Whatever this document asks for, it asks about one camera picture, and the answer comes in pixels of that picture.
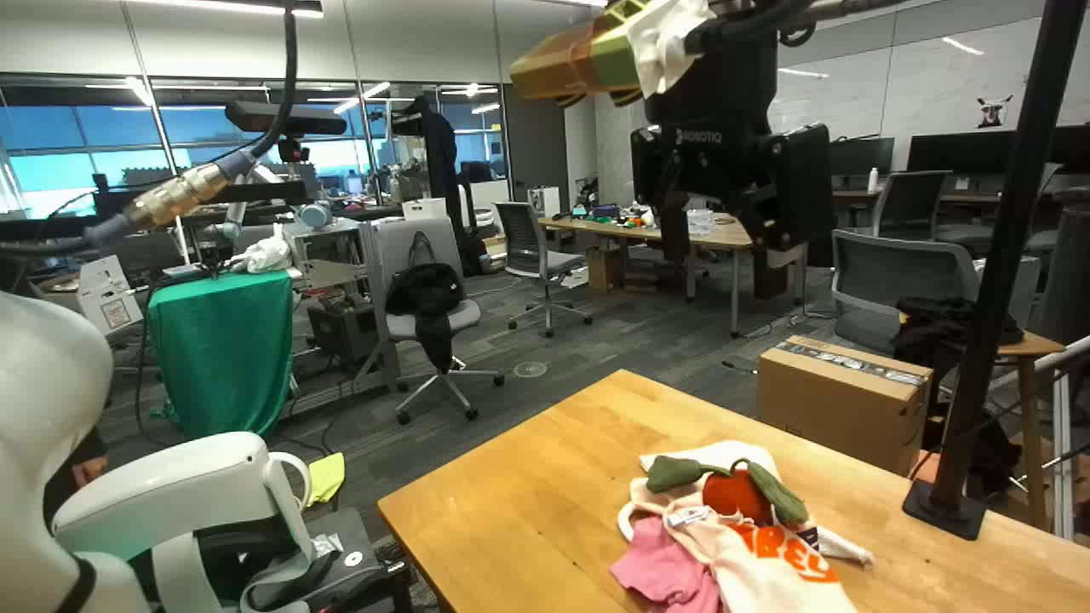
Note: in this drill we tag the peach shirt with orange print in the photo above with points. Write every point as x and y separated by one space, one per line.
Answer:
771 583

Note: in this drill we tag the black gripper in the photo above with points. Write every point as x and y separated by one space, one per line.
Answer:
718 104

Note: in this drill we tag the white paper sign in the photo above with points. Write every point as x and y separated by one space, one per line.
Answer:
105 293

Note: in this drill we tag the wooden stool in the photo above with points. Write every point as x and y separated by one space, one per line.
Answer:
1037 345

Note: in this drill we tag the black jacket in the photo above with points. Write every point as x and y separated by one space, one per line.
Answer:
942 328

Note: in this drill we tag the white backed office chair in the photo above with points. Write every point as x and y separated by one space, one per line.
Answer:
396 244

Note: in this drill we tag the wooden office desk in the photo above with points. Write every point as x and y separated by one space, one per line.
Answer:
615 229

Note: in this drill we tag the small grey office chair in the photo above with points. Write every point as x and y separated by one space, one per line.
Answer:
523 232

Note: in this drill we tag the cardboard box with black tape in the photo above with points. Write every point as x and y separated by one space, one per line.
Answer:
839 396

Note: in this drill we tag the black camera stand pole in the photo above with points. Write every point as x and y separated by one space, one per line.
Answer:
989 309

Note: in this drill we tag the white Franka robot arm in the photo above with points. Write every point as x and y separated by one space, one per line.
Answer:
136 497

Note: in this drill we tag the green cloth cover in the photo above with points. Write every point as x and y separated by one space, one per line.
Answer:
222 351

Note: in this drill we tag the pink shirt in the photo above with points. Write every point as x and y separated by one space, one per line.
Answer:
664 570

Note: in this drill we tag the grey mesh office chair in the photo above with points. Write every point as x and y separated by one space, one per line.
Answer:
898 275

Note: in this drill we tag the black bar camera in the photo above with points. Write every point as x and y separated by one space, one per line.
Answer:
284 118

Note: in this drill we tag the black bag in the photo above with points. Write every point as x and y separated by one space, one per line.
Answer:
425 293

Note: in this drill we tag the yellow green cloth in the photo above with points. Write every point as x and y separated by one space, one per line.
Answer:
324 478

